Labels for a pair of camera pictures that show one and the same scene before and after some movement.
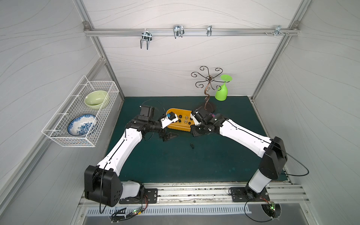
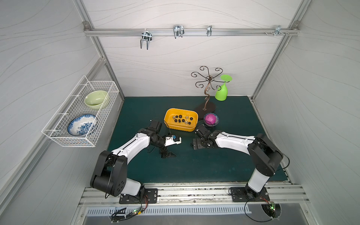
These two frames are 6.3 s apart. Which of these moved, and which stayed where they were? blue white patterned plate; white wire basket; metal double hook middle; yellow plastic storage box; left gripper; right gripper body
Moved: left gripper; right gripper body
Stayed: metal double hook middle; blue white patterned plate; white wire basket; yellow plastic storage box
